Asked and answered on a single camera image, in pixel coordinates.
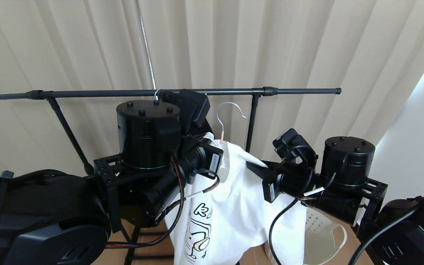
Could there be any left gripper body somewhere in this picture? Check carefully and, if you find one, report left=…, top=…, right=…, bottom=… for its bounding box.
left=131, top=143, right=223, bottom=226

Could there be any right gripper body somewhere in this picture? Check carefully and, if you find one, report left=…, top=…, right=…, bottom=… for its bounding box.
left=262, top=170, right=364, bottom=226

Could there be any white printed T-shirt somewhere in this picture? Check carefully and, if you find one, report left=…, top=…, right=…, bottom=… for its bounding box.
left=164, top=132, right=308, bottom=265

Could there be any white laundry basket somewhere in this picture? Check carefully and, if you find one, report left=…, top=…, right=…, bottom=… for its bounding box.
left=265, top=206, right=348, bottom=265

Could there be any black clothes rack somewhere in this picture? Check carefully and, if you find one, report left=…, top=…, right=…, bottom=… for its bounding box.
left=0, top=87, right=342, bottom=265

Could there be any beige curtain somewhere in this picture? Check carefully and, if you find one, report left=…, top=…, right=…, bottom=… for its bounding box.
left=0, top=0, right=424, bottom=206

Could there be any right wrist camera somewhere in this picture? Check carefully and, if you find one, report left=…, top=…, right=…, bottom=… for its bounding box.
left=273, top=128, right=317, bottom=170

